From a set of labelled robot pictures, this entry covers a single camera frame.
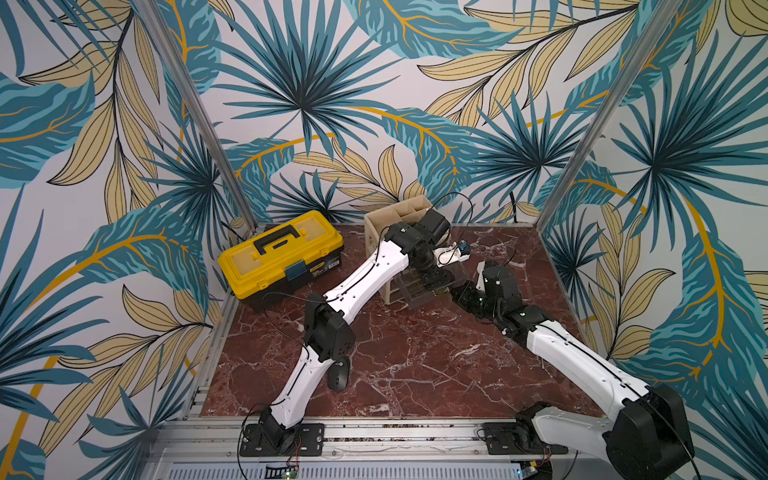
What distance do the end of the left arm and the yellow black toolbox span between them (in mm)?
345

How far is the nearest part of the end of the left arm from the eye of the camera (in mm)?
610

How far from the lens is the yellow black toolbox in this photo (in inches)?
33.8
